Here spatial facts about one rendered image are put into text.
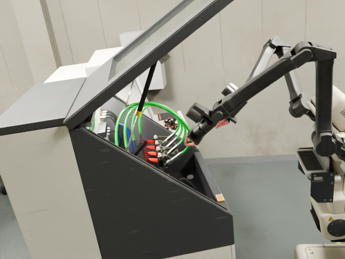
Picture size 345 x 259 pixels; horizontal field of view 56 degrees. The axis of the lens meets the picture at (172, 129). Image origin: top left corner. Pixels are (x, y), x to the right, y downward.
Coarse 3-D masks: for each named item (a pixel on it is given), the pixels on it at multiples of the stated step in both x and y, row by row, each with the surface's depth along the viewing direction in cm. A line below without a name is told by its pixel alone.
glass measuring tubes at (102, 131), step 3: (99, 123) 169; (102, 123) 168; (105, 123) 167; (99, 126) 164; (102, 126) 164; (105, 126) 163; (99, 129) 160; (102, 129) 160; (105, 129) 159; (99, 132) 157; (102, 132) 157; (105, 132) 157; (102, 135) 157; (105, 135) 157; (105, 138) 159; (108, 138) 171
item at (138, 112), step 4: (156, 64) 115; (152, 68) 115; (152, 72) 115; (148, 76) 116; (152, 76) 116; (148, 80) 116; (148, 84) 117; (144, 88) 118; (148, 88) 118; (144, 92) 118; (144, 96) 118; (140, 100) 120; (144, 100) 119; (140, 104) 120; (140, 108) 120; (140, 112) 121; (136, 120) 122; (132, 132) 124; (128, 144) 126; (128, 148) 127; (128, 152) 126
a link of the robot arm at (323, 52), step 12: (300, 48) 112; (312, 48) 111; (324, 48) 112; (312, 60) 113; (324, 60) 113; (324, 72) 116; (324, 84) 118; (324, 96) 120; (324, 108) 122; (324, 120) 124; (324, 132) 126; (324, 144) 126; (324, 156) 128
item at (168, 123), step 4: (164, 120) 246; (168, 120) 240; (172, 120) 243; (176, 120) 247; (164, 124) 239; (168, 124) 233; (172, 124) 233; (176, 124) 237; (168, 128) 227; (172, 128) 232; (176, 128) 230
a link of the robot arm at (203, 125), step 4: (204, 116) 134; (200, 120) 135; (204, 120) 134; (208, 120) 134; (200, 124) 137; (204, 124) 135; (208, 124) 133; (212, 124) 134; (216, 124) 135; (204, 128) 136; (208, 128) 135; (212, 128) 136
